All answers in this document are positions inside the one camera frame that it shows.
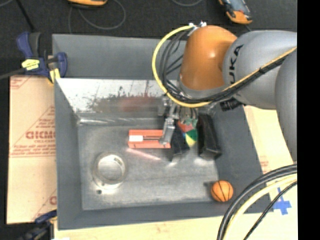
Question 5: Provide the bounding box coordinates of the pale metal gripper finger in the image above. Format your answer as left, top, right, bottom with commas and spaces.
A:
159, 118, 176, 146

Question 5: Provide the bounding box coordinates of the red green yellow ball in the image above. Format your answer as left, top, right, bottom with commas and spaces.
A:
177, 120, 199, 148

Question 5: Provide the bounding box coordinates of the red-brown flat block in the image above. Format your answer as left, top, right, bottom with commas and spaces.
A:
127, 129, 172, 150

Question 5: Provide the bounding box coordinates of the grey metal bin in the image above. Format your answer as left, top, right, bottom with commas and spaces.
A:
51, 33, 272, 230

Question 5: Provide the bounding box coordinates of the orange basketball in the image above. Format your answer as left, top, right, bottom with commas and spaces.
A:
210, 180, 234, 203

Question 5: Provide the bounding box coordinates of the brown cardboard board red print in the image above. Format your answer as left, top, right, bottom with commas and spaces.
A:
6, 75, 298, 225

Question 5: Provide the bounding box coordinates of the black cylinder on white bracket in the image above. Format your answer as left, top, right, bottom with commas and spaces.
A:
219, 98, 243, 112

